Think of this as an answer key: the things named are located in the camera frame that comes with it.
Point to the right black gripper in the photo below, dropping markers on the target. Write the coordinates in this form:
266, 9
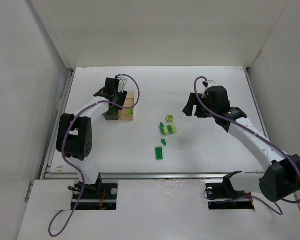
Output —
193, 105

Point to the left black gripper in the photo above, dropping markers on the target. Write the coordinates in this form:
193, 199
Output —
112, 111

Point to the green square lego brick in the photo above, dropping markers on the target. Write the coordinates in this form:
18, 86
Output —
112, 112

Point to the pale yellow lego brick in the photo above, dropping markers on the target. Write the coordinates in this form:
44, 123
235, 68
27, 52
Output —
130, 112

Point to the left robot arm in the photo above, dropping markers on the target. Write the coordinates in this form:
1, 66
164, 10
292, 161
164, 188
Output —
75, 132

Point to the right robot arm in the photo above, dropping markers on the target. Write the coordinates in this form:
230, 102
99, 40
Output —
281, 171

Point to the orange transparent container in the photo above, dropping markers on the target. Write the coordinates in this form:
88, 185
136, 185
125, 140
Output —
129, 102

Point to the grey transparent container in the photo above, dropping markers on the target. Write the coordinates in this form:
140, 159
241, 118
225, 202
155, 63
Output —
109, 117

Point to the lime square lego brick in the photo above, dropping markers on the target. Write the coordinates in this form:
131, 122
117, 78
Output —
170, 118

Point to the striped green lego stack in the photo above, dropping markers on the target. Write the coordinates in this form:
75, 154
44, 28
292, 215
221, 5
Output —
168, 129

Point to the small green wedge lego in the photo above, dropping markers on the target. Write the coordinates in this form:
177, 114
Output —
164, 142

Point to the long green lego brick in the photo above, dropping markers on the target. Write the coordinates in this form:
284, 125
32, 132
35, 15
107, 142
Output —
159, 153

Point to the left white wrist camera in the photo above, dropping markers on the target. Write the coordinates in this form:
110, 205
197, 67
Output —
122, 81

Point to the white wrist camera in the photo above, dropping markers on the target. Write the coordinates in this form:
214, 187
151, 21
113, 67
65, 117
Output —
207, 84
122, 81

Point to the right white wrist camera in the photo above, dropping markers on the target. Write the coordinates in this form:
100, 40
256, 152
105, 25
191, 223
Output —
207, 84

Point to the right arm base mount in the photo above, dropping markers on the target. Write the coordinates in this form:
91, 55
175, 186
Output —
222, 196

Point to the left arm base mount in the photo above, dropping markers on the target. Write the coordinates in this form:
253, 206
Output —
106, 200

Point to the metal table edge rail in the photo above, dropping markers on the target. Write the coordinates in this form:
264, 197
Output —
139, 176

